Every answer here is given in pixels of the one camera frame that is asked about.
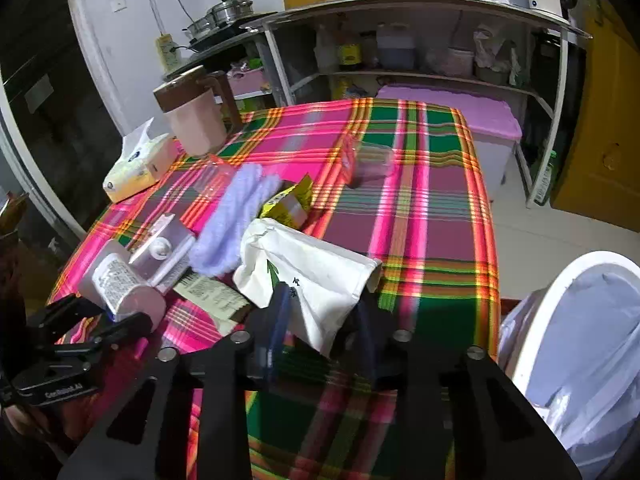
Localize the yellow power strip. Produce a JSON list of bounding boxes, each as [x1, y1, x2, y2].
[[156, 34, 183, 73]]

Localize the pink pitcher with brown lid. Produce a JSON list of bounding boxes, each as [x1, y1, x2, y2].
[[152, 65, 243, 158]]

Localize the dark bottle with yellow label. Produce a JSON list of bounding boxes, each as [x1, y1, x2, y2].
[[337, 35, 363, 72]]

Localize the purple fuzzy cloth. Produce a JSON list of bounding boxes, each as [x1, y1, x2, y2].
[[189, 164, 281, 277]]

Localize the yellow wooden door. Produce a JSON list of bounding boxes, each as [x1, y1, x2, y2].
[[550, 10, 640, 233]]

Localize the white shelf unit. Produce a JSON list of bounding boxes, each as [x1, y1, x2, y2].
[[247, 0, 593, 210]]

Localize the white trash bin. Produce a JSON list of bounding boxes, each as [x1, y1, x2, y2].
[[497, 251, 640, 480]]

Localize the large steel pot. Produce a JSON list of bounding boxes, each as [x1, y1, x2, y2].
[[207, 0, 256, 26]]

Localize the pink plastic bowl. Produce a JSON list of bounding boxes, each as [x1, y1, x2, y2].
[[447, 47, 476, 78]]

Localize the clear plastic package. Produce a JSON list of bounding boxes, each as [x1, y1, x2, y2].
[[128, 213, 197, 295]]

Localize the clear cup with red lid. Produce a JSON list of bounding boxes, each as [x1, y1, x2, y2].
[[341, 137, 396, 188]]

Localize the green plastic bottle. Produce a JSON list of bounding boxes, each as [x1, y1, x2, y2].
[[537, 150, 558, 206]]

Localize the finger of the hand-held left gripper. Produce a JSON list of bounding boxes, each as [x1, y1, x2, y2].
[[55, 311, 153, 361], [22, 296, 108, 333]]

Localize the white paper bag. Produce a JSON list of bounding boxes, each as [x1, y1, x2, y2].
[[232, 217, 383, 358]]

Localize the flat printed wrapper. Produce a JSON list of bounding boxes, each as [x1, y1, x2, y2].
[[172, 275, 251, 336]]

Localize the pink basket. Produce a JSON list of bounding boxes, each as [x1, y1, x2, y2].
[[227, 67, 266, 98]]

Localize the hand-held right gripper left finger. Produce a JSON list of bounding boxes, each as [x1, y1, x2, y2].
[[57, 284, 296, 480]]

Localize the plaid tablecloth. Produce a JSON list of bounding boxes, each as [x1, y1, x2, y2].
[[47, 97, 501, 480]]

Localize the crumpled plastic bags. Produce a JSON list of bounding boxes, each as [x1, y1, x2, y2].
[[472, 25, 523, 86]]

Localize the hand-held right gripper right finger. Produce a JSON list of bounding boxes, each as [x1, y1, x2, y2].
[[345, 296, 583, 480]]

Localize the white labelled bottle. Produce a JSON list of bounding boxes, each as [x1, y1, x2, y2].
[[77, 239, 167, 328]]

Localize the translucent bin liner bag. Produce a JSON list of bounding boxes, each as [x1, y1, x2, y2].
[[500, 272, 640, 480]]

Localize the yellow oil bottle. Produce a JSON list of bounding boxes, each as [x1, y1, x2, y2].
[[330, 77, 371, 101]]

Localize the yellow tissue pack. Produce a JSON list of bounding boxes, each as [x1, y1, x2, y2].
[[102, 117, 176, 204]]

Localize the small steel pot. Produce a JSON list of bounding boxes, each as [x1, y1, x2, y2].
[[185, 16, 216, 38]]

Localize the small clear plastic cup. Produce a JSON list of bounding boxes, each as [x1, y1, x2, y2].
[[192, 155, 236, 201]]

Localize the translucent jerry can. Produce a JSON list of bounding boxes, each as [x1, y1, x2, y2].
[[375, 22, 418, 71]]

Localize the storage box with pink lid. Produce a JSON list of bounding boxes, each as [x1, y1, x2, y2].
[[375, 84, 523, 201]]

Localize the yellow snack packet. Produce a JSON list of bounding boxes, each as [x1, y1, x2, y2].
[[260, 175, 316, 231]]

